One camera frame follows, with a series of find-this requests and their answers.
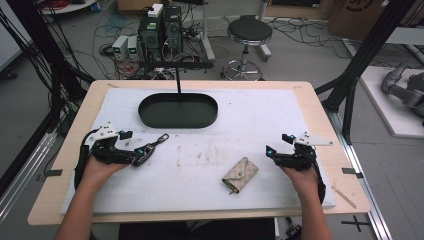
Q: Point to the white floor platform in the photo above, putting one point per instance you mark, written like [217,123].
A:
[383,100]

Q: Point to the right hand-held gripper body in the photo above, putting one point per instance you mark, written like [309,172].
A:
[298,158]

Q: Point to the white box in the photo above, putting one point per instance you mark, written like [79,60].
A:
[155,10]

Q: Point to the black metal frame post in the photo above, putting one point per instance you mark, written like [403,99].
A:
[366,50]

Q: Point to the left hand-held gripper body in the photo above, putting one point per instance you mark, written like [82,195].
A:
[106,151]

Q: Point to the aluminium rail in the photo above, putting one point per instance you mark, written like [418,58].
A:
[23,173]
[360,160]

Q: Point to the white desk leg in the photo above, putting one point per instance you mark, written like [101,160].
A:
[207,30]
[265,33]

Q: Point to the white table mat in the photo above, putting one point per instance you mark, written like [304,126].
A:
[206,146]

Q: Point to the person's left hand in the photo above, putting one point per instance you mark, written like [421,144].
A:
[100,173]

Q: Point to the cardboard box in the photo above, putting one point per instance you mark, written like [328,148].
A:
[353,18]

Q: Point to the white power supply unit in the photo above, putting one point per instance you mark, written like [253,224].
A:
[132,47]
[120,46]

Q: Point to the beige key pouch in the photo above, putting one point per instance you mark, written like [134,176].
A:
[240,175]

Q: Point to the white round table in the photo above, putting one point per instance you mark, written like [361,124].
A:
[71,7]

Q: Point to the black tape strip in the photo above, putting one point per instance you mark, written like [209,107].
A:
[53,173]
[351,172]

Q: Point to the black oval tray with stand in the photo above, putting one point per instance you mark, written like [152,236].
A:
[178,111]

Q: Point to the black computer tower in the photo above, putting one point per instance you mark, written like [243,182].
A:
[172,28]
[150,36]

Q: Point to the thin wooden stick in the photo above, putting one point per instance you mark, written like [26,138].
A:
[343,196]

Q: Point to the person's right hand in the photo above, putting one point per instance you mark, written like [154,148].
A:
[305,183]

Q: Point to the black round stool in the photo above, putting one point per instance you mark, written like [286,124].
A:
[250,31]

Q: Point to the black tape cross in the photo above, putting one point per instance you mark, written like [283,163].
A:
[356,223]

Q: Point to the person's dark clothing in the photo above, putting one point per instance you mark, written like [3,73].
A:
[200,231]

